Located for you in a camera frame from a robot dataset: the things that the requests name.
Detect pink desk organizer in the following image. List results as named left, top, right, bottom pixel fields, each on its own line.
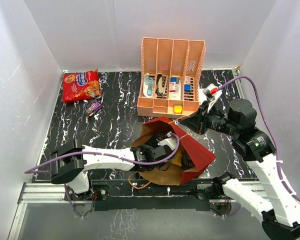
left=137, top=37, right=206, bottom=119

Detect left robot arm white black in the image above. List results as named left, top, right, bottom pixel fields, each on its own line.
left=50, top=132, right=180, bottom=200

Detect white red card box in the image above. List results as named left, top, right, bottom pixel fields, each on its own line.
left=169, top=76, right=181, bottom=93

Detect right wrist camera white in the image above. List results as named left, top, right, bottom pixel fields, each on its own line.
left=202, top=83, right=222, bottom=113

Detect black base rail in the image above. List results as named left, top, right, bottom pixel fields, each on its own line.
left=72, top=178, right=241, bottom=213

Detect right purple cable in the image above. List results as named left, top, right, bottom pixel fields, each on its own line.
left=214, top=75, right=300, bottom=211

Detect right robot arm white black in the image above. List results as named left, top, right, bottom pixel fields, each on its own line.
left=180, top=98, right=300, bottom=240

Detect blue tape dispenser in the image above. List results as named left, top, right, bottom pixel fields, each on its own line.
left=142, top=73, right=155, bottom=98

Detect red paper bag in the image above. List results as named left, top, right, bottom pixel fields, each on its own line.
left=131, top=116, right=216, bottom=186

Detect black stapler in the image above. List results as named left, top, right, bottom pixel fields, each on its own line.
left=156, top=74, right=168, bottom=97

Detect purple brown candy packet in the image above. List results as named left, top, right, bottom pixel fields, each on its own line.
left=86, top=101, right=103, bottom=117

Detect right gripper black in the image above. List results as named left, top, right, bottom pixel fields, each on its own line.
left=180, top=100, right=240, bottom=137

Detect yellow snack packet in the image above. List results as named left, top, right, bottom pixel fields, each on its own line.
left=171, top=152, right=183, bottom=167

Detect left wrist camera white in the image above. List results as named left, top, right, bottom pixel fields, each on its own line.
left=158, top=131, right=180, bottom=156

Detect blue eraser block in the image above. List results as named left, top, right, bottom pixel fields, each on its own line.
left=184, top=84, right=192, bottom=93

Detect red cookie snack bag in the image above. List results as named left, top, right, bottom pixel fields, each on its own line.
left=62, top=69, right=102, bottom=103

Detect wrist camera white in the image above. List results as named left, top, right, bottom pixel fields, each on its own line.
left=202, top=83, right=222, bottom=113
left=158, top=131, right=180, bottom=156

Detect yellow sticky notes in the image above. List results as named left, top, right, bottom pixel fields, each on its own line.
left=173, top=104, right=183, bottom=114

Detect white box beside organizer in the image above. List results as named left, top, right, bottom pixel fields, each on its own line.
left=198, top=88, right=207, bottom=104

